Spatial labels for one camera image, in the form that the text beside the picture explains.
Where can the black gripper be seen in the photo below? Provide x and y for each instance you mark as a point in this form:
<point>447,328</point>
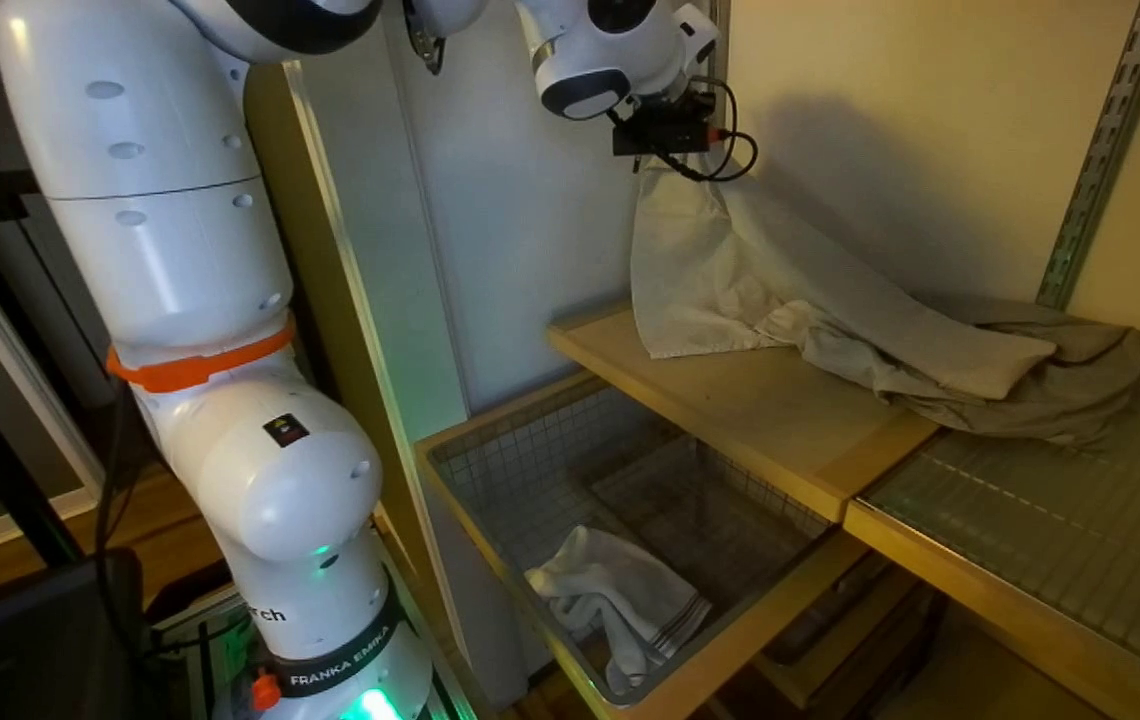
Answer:
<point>670,124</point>

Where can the light grey cloth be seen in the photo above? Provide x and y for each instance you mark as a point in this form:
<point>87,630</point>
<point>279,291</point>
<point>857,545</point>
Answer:
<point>754,283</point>

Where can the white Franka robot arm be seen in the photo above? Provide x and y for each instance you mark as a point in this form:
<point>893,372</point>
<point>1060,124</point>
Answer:
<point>152,200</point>

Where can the wooden shelf board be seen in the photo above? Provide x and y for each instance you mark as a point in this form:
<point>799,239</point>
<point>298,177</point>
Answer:
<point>754,400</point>

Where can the white towel with dark stripe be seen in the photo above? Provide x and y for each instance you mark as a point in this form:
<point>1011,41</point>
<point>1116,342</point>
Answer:
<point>609,592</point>

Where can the orange base knob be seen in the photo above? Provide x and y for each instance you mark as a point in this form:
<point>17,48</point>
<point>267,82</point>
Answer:
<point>267,690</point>

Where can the white framed board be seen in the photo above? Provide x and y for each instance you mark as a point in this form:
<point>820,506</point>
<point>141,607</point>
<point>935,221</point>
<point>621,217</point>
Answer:
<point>9,534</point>

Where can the black monitor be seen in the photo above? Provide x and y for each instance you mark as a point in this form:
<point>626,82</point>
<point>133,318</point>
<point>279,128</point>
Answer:
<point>23,653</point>

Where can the wooden cabinet upright post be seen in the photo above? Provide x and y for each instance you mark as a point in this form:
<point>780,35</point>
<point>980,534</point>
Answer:
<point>329,264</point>

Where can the lower wooden drawer frame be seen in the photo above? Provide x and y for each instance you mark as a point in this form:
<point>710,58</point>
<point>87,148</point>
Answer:
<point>848,642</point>

